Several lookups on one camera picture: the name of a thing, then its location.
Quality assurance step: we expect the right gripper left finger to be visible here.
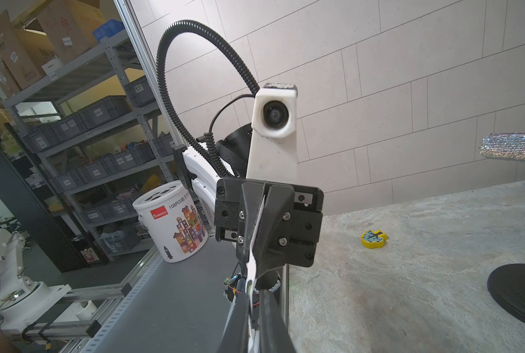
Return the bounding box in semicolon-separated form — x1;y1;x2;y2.
217;294;250;353

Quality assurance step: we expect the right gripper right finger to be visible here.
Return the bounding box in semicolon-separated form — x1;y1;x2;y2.
259;290;296;353

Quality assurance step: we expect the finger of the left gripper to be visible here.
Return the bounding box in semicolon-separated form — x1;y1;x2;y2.
235;180;266;276
253;184;294;278

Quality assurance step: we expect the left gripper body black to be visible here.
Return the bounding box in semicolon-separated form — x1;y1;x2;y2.
214;177;324;268

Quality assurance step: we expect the white sticker sheet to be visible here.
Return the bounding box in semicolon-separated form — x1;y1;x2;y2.
218;197;265;352

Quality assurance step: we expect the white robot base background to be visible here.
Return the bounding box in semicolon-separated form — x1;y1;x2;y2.
0;229;71;336

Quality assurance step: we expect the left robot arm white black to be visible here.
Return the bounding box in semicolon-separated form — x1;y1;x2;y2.
163;20;346;138

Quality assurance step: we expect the left circuit board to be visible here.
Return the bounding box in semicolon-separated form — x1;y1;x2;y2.
224;272;281;306

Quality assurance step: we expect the yellow round toy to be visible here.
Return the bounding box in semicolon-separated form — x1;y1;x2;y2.
361;230;387;249

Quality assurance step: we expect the white toy block bucket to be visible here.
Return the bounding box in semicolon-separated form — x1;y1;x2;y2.
132;181;208;263

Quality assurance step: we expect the metal storage shelf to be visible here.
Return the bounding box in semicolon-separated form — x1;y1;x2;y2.
4;31;174;260

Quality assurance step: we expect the black microphone stand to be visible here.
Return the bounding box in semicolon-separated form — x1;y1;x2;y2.
487;263;525;324

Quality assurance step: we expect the cardboard box large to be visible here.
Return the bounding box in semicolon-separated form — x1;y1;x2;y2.
37;0;106;64

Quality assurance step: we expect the glitter microphone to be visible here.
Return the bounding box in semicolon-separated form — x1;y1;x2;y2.
479;132;525;163

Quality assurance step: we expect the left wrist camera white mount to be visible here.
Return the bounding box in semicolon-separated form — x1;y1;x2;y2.
246;82;299;184

